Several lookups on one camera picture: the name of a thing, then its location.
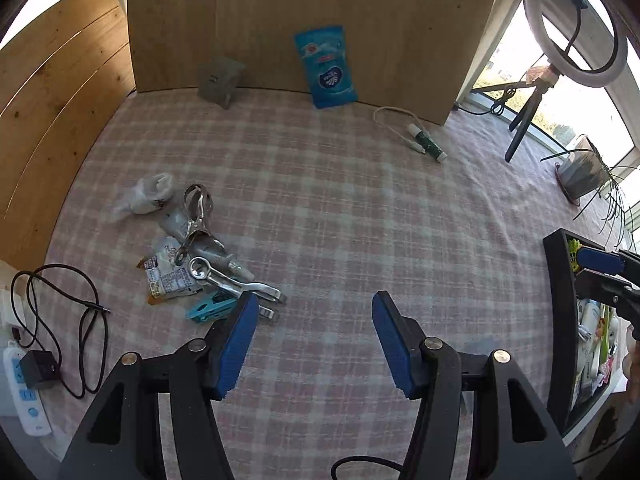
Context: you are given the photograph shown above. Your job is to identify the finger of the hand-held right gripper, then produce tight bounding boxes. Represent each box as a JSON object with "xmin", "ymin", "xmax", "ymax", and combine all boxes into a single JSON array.
[
  {"xmin": 576, "ymin": 247, "xmax": 640, "ymax": 276},
  {"xmin": 574, "ymin": 268, "xmax": 640, "ymax": 322}
]

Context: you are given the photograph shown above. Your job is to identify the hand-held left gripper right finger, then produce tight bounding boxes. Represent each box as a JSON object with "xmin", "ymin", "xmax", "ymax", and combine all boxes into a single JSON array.
[{"xmin": 370, "ymin": 290, "xmax": 577, "ymax": 480}]

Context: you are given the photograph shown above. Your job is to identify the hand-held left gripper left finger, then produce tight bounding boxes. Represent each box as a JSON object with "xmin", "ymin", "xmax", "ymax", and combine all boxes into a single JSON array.
[{"xmin": 57, "ymin": 290, "xmax": 261, "ymax": 480}]

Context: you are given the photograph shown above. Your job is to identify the black storage box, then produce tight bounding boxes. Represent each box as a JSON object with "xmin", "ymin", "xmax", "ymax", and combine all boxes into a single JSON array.
[{"xmin": 543, "ymin": 228, "xmax": 631, "ymax": 436}]

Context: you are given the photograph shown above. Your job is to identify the pink plaid cloth-covered desktop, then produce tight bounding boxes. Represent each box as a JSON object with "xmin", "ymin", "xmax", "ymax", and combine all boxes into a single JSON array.
[{"xmin": 42, "ymin": 87, "xmax": 621, "ymax": 480}]

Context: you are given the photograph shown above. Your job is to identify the white blue lotion bottle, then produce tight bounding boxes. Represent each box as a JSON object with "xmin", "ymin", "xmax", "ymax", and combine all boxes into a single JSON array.
[{"xmin": 580, "ymin": 300, "xmax": 601, "ymax": 331}]

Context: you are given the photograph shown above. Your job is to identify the teal plastic clip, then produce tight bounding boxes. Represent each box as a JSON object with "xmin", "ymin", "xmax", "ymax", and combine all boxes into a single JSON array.
[{"xmin": 186, "ymin": 292, "xmax": 236, "ymax": 322}]

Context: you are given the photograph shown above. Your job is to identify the metal spoon-shaped tongs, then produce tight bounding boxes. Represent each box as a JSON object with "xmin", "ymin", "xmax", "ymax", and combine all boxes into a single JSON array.
[{"xmin": 187, "ymin": 256, "xmax": 288, "ymax": 322}]

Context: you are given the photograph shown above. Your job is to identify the red plant saucer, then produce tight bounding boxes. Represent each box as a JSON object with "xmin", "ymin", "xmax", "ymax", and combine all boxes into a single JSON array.
[{"xmin": 553, "ymin": 162, "xmax": 583, "ymax": 206}]

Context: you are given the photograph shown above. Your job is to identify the potted spider plant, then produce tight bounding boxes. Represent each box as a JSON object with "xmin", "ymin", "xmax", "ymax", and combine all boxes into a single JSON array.
[{"xmin": 540, "ymin": 132, "xmax": 640, "ymax": 236}]

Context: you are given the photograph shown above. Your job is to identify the white brown snack packet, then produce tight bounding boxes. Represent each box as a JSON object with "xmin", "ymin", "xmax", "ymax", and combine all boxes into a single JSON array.
[{"xmin": 137, "ymin": 237, "xmax": 203, "ymax": 306}]

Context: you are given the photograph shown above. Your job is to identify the white plastic bag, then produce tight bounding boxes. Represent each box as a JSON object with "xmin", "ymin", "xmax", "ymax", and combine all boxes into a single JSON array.
[{"xmin": 111, "ymin": 172, "xmax": 175, "ymax": 221}]

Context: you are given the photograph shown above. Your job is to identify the green lip balm tube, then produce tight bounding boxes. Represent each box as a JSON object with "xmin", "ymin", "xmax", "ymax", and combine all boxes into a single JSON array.
[{"xmin": 406, "ymin": 124, "xmax": 447, "ymax": 163}]

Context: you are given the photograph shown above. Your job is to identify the white power strip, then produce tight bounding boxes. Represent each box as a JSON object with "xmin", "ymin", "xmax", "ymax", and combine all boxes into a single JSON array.
[{"xmin": 2, "ymin": 340, "xmax": 53, "ymax": 437}]

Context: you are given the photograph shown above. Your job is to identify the white plug adapter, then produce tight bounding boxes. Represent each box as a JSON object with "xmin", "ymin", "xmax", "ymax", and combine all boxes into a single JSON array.
[{"xmin": 0, "ymin": 287, "xmax": 21, "ymax": 328}]

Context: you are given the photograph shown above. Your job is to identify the blue wet wipes packet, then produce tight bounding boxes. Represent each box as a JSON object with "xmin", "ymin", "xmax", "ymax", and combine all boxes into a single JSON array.
[{"xmin": 294, "ymin": 25, "xmax": 358, "ymax": 109}]

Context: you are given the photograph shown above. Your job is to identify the wooden plank panel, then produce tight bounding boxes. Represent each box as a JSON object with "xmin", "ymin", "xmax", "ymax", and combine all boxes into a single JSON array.
[{"xmin": 0, "ymin": 0, "xmax": 136, "ymax": 261}]

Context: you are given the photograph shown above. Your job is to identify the brown wooden board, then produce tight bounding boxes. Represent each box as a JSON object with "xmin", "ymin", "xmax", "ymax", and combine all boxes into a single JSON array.
[{"xmin": 127, "ymin": 0, "xmax": 503, "ymax": 127}]

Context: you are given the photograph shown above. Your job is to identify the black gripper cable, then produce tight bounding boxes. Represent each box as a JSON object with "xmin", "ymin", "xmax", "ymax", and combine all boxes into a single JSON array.
[{"xmin": 331, "ymin": 455, "xmax": 406, "ymax": 480}]

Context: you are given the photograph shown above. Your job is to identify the black adapter cable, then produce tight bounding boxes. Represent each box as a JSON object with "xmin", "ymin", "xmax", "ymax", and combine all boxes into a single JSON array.
[{"xmin": 10, "ymin": 263, "xmax": 112, "ymax": 400}]

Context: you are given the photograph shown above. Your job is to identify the thin white charging cable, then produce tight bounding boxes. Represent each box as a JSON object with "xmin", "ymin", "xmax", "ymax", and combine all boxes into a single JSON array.
[{"xmin": 372, "ymin": 106, "xmax": 426, "ymax": 153}]

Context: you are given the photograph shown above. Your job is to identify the ring light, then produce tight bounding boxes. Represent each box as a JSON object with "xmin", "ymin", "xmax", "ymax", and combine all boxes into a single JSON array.
[{"xmin": 522, "ymin": 0, "xmax": 628, "ymax": 87}]

